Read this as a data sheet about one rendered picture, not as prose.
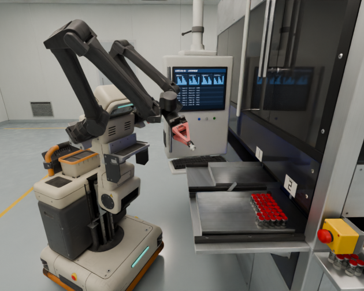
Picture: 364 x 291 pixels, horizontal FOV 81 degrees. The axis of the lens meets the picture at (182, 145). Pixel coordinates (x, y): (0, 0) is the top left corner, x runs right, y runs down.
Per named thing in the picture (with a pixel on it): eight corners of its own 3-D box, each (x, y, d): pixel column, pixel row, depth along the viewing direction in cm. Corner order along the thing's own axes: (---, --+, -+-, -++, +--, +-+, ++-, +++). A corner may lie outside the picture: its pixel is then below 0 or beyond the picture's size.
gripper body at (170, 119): (187, 134, 90) (179, 123, 94) (186, 117, 82) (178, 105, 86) (173, 140, 89) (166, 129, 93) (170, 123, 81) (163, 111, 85)
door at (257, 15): (242, 106, 152) (251, 11, 132) (269, 122, 108) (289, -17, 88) (241, 106, 152) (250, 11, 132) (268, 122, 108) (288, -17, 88)
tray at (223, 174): (260, 166, 136) (262, 161, 134) (279, 187, 111) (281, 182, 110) (207, 167, 135) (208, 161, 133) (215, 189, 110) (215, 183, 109)
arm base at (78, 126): (86, 123, 107) (64, 129, 97) (93, 114, 102) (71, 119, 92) (95, 137, 107) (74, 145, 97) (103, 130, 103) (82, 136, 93)
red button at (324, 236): (326, 236, 66) (329, 226, 65) (335, 246, 63) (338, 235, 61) (314, 236, 66) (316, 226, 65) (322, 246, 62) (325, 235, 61)
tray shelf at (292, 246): (257, 165, 141) (257, 163, 140) (330, 250, 75) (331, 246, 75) (185, 166, 139) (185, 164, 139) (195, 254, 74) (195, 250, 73)
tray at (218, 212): (265, 197, 103) (266, 190, 102) (293, 237, 79) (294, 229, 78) (195, 198, 102) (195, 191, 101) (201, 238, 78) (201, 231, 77)
